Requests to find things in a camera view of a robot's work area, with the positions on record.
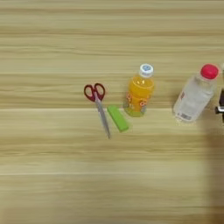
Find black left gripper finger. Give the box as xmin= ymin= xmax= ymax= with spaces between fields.
xmin=214 ymin=88 xmax=224 ymax=123

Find clear bottle with red cap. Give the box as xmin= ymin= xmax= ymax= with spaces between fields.
xmin=172 ymin=63 xmax=220 ymax=124

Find orange juice bottle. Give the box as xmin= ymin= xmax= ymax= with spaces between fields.
xmin=122 ymin=63 xmax=156 ymax=118

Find green rectangular block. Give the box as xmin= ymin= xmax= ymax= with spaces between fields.
xmin=106 ymin=105 xmax=130 ymax=133

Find red handled scissors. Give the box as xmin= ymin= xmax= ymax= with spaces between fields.
xmin=83 ymin=82 xmax=112 ymax=140

